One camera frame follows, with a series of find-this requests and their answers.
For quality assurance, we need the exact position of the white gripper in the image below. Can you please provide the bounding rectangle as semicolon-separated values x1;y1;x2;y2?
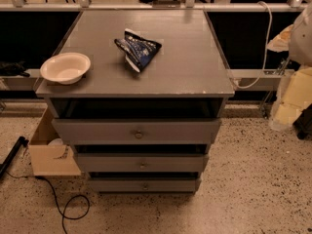
267;24;312;131

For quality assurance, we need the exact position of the grey bottom drawer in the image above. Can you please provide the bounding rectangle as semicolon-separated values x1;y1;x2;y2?
89;178;201;192

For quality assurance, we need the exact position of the grey drawer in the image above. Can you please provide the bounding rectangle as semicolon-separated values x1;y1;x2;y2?
89;178;201;192
75;154;209;173
52;119;220;145

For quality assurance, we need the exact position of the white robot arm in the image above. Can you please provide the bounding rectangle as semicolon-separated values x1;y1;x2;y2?
267;5;312;131

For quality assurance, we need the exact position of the grey drawer cabinet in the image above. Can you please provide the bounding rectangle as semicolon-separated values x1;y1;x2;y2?
37;10;234;183

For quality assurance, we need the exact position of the grey middle drawer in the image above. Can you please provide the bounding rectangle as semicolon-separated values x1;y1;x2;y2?
75;154;209;173

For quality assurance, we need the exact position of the grey top drawer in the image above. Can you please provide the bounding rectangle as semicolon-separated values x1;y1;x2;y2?
52;119;220;145

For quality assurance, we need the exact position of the dark cart at right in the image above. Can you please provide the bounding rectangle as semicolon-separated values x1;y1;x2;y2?
293;105;312;139

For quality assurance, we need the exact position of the blue chip bag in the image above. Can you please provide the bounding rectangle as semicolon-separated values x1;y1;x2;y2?
114;28;162;73

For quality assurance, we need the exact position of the white bowl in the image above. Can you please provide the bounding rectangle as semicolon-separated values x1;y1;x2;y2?
40;53;91;85

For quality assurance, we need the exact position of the cardboard box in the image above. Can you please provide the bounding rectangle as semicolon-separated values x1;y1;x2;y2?
28;109;81;176

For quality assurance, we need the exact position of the black pole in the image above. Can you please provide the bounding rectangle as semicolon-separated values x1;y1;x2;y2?
0;136;28;178

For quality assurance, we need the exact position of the white hanging cable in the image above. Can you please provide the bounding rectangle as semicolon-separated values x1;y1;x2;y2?
232;0;274;90

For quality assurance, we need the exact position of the black floor cable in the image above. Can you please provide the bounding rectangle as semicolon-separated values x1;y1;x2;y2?
6;171;91;234

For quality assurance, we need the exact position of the black cloth on rail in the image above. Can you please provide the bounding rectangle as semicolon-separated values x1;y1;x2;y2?
0;61;30;77

